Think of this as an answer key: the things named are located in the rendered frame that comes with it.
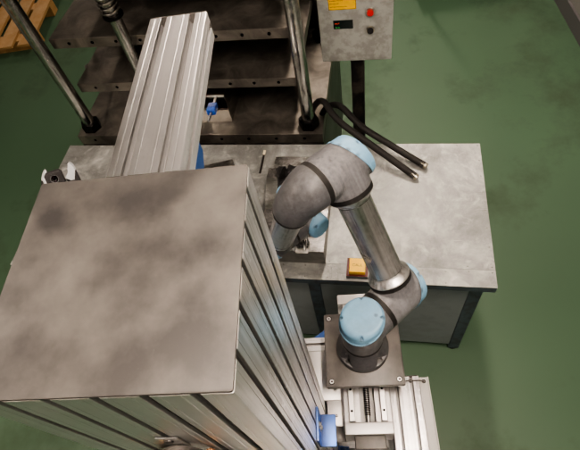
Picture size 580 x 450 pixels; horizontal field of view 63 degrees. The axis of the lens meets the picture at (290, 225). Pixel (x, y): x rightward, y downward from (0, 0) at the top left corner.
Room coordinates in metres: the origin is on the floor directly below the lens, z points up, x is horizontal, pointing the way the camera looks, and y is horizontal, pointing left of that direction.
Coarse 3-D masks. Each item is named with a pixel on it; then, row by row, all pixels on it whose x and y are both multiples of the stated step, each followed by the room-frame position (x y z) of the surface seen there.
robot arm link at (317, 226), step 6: (318, 216) 0.82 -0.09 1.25; (324, 216) 0.82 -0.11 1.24; (312, 222) 0.80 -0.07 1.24; (318, 222) 0.80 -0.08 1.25; (324, 222) 0.80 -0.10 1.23; (306, 228) 0.80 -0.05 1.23; (312, 228) 0.79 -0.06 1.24; (318, 228) 0.79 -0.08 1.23; (324, 228) 0.80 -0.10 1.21; (300, 234) 0.78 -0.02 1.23; (306, 234) 0.79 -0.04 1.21; (312, 234) 0.78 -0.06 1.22; (318, 234) 0.78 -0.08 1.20
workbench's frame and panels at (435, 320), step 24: (288, 288) 0.94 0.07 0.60; (312, 288) 0.91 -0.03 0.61; (336, 288) 0.88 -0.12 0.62; (360, 288) 0.84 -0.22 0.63; (432, 288) 0.71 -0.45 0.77; (456, 288) 0.68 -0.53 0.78; (480, 288) 0.65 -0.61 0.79; (312, 312) 0.92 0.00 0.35; (336, 312) 0.88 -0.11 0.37; (432, 312) 0.74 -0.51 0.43; (456, 312) 0.71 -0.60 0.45; (408, 336) 0.77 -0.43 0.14; (432, 336) 0.74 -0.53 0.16; (456, 336) 0.70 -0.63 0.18
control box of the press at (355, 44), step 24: (336, 0) 1.72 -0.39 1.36; (360, 0) 1.69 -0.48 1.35; (384, 0) 1.66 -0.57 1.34; (336, 24) 1.72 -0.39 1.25; (360, 24) 1.69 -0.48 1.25; (384, 24) 1.66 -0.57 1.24; (336, 48) 1.73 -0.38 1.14; (360, 48) 1.69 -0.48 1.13; (384, 48) 1.66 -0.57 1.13; (360, 72) 1.74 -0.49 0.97; (360, 96) 1.74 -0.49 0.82; (360, 120) 1.74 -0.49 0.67
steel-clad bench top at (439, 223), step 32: (64, 160) 1.85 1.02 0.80; (96, 160) 1.79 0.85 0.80; (224, 160) 1.58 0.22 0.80; (256, 160) 1.53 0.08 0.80; (384, 160) 1.34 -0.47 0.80; (448, 160) 1.25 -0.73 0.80; (480, 160) 1.21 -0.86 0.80; (384, 192) 1.17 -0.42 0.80; (416, 192) 1.13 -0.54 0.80; (448, 192) 1.09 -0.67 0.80; (480, 192) 1.05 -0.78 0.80; (384, 224) 1.01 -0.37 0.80; (416, 224) 0.98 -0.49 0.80; (448, 224) 0.94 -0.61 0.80; (480, 224) 0.90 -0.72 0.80; (352, 256) 0.90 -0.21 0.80; (416, 256) 0.84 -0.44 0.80; (448, 256) 0.80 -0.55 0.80; (480, 256) 0.77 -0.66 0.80
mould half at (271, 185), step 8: (280, 160) 1.43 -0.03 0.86; (288, 160) 1.42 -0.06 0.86; (296, 160) 1.41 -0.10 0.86; (304, 160) 1.40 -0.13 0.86; (272, 168) 1.33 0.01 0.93; (272, 176) 1.29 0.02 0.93; (272, 184) 1.26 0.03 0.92; (272, 192) 1.23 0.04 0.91; (272, 200) 1.20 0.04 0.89; (264, 208) 1.18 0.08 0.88; (328, 208) 1.11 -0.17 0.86; (272, 216) 1.13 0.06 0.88; (328, 216) 1.09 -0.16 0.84; (312, 240) 0.96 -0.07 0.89; (320, 240) 0.96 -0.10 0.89; (312, 248) 0.93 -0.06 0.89; (320, 248) 0.92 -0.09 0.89; (288, 256) 0.95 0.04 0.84; (296, 256) 0.94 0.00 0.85; (304, 256) 0.93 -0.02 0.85; (312, 256) 0.92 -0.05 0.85; (320, 256) 0.91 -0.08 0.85
